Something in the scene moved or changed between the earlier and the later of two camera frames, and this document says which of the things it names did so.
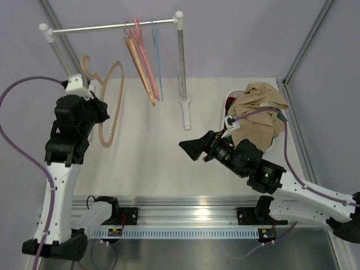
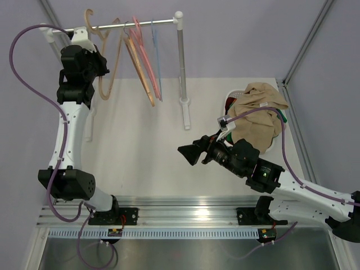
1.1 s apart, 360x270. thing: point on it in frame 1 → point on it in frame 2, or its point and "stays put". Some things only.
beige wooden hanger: [102, 93] → [104, 38]
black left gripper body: [94, 113] → [95, 67]
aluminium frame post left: [61, 46] stays put
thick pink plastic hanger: [138, 36] stays put
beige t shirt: [262, 128] stays put
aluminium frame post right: [283, 83] stays put
